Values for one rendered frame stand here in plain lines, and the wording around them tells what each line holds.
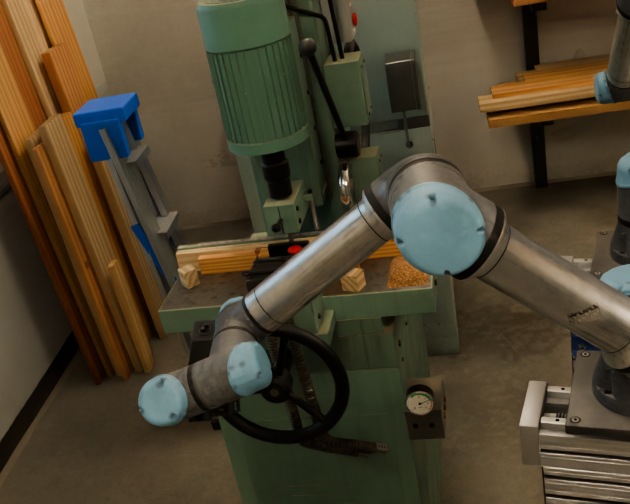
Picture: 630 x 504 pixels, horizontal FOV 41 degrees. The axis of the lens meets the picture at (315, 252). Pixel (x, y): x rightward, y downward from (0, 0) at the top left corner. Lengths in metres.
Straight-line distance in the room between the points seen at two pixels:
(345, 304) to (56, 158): 1.59
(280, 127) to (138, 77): 2.71
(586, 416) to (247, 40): 0.92
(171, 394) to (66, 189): 1.94
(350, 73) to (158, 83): 2.53
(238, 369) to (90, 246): 2.01
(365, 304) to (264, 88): 0.49
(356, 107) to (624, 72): 0.59
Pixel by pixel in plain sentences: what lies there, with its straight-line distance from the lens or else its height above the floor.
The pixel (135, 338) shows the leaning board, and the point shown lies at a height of 0.17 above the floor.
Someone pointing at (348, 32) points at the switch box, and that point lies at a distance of 1.99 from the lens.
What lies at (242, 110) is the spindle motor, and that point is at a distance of 1.71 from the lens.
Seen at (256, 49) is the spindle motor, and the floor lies 1.41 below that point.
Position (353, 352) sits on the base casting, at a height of 0.76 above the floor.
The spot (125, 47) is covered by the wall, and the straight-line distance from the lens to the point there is 4.36.
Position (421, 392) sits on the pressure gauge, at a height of 0.69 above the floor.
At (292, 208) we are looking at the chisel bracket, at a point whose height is 1.06.
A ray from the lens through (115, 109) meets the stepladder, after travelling 2.56.
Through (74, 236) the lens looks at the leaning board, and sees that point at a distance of 3.17.
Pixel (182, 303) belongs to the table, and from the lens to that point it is 1.87.
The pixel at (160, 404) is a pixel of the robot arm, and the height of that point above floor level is 1.06.
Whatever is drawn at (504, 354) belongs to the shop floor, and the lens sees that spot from 3.10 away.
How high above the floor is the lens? 1.75
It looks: 26 degrees down
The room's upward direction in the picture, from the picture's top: 12 degrees counter-clockwise
